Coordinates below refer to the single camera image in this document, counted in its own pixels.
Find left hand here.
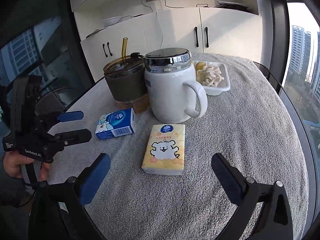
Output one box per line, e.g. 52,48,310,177
3,151,51,181

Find yellow bear tissue pack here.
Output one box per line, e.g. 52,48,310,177
141,124,185,176

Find white hanging cable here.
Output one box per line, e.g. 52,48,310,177
156,10,164,51

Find white lower cabinet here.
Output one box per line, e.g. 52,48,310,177
81,8,263,81

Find white plastic tray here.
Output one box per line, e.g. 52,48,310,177
193,61,231,96

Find grey towel table cover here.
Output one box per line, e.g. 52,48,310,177
49,53,309,239

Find chrome mug lid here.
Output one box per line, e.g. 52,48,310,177
144,48,191,74

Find dark wicker chair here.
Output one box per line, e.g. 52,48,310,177
35,87,79,115

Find black window frame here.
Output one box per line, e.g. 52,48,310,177
270,0,319,84

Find green sleeved glass cup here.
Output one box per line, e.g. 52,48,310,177
103,53,150,114

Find white bowl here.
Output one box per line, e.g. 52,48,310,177
103,16,124,27

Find blue tissue pack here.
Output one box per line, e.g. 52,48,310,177
95,108,136,140

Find tan round sponge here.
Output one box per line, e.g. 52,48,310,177
195,61,207,71

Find black cable on counter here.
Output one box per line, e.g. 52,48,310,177
159,0,209,9

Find white ceramic mug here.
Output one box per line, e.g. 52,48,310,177
145,65,208,124

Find cream knotted rope toy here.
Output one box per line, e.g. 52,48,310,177
196,64,225,87

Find amber glass straw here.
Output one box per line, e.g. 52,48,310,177
121,37,128,62

